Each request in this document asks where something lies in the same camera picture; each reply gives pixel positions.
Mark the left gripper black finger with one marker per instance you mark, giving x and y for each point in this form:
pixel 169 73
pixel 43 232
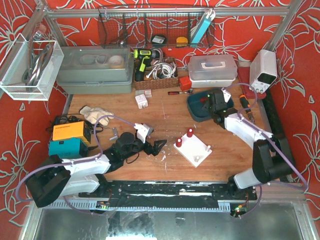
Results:
pixel 158 145
pixel 149 149

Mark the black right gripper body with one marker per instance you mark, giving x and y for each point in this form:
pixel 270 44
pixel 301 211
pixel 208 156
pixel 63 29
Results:
pixel 208 103

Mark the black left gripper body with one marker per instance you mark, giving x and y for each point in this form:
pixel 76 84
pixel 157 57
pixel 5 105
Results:
pixel 149 148

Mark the grey metal bracket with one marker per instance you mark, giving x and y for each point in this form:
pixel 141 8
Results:
pixel 115 134

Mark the red large spring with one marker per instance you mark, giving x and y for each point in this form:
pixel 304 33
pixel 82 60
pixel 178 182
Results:
pixel 190 133

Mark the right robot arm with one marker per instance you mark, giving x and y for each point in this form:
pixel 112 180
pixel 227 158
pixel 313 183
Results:
pixel 271 154

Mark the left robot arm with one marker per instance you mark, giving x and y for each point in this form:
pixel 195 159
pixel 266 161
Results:
pixel 57 177

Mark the teal plastic tray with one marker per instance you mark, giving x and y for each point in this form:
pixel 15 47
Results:
pixel 195 107

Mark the orange black screwdriver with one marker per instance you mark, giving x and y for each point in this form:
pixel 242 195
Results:
pixel 245 104

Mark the white clear toolbox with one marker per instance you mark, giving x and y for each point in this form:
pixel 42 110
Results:
pixel 209 71

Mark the red small box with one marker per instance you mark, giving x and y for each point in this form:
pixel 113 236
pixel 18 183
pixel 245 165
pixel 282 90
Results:
pixel 185 83

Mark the white power adapter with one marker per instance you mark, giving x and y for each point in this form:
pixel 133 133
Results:
pixel 141 101

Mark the white work glove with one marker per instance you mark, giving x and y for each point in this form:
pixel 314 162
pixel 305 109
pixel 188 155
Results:
pixel 92 114

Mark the yellow box device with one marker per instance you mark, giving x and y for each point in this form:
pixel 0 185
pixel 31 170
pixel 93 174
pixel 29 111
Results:
pixel 77 129

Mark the teal box device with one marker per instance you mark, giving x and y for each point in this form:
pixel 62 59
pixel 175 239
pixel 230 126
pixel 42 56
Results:
pixel 72 148

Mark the white power supply unit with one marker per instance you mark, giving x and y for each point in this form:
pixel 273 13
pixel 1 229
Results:
pixel 263 71

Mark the brown wicker basket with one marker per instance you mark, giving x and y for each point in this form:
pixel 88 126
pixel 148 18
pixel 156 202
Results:
pixel 154 84

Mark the yellow tape measure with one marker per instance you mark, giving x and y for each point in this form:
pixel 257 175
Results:
pixel 182 42

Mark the grey plastic storage box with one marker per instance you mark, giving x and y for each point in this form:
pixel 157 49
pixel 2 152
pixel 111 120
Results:
pixel 96 70

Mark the black round tape measure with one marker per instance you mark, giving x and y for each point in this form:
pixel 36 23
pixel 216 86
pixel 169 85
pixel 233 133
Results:
pixel 158 40

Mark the blue white board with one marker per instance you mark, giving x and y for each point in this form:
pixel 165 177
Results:
pixel 201 27

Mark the white mesh hanging basket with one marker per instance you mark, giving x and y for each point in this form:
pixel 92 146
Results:
pixel 31 72

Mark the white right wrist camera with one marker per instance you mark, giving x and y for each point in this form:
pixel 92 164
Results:
pixel 226 95

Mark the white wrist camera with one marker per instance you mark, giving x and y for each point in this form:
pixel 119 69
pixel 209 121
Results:
pixel 143 131
pixel 226 95

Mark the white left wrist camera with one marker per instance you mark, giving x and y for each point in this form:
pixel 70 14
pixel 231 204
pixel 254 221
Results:
pixel 143 131

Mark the white base plate with pegs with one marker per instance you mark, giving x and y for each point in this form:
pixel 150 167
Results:
pixel 193 149

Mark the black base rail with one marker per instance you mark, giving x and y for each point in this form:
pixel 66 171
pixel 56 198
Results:
pixel 168 194

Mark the red handled small tool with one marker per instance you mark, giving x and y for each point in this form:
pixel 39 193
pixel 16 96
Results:
pixel 177 92

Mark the black cable duct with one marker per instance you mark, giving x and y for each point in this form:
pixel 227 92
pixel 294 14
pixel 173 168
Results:
pixel 276 127

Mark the green cordless drill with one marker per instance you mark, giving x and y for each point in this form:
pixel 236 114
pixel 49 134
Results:
pixel 145 57

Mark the black wire wall basket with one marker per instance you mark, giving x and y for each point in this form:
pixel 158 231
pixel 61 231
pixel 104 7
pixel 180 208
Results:
pixel 136 30

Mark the aluminium frame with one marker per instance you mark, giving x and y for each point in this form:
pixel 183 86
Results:
pixel 43 12

